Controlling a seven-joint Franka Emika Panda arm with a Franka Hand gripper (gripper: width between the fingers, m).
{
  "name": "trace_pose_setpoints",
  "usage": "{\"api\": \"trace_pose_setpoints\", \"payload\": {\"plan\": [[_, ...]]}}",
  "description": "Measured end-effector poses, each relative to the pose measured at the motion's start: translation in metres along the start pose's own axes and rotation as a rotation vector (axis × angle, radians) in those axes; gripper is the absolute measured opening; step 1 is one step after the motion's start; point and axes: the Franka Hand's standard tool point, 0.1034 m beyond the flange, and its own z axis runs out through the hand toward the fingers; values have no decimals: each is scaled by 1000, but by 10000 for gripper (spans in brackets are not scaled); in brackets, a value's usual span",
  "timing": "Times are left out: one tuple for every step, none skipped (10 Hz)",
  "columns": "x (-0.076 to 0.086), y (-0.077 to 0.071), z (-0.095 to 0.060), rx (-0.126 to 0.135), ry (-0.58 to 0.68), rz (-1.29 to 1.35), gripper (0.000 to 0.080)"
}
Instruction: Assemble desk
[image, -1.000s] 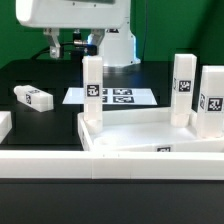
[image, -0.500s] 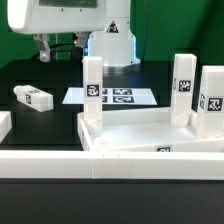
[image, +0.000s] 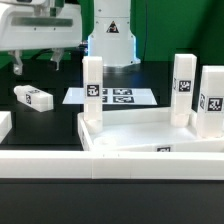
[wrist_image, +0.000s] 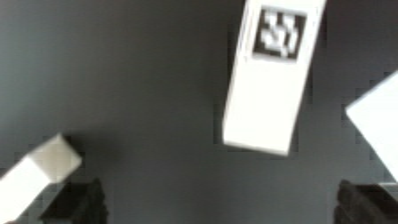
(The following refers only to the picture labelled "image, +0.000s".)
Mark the white front fence bar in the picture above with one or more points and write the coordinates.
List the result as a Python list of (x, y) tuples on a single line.
[(111, 165)]

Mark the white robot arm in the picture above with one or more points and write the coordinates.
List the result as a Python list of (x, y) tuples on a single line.
[(111, 37)]

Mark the white left fence block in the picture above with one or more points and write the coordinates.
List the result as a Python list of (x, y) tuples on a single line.
[(5, 124)]

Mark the white desk tabletop tray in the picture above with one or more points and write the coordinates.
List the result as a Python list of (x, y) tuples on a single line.
[(144, 130)]

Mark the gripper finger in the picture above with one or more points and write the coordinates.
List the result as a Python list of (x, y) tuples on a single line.
[(57, 55), (17, 62)]

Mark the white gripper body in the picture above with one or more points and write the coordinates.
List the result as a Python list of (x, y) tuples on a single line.
[(39, 24)]

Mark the fiducial marker sheet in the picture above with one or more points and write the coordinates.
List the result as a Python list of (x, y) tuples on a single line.
[(116, 96)]

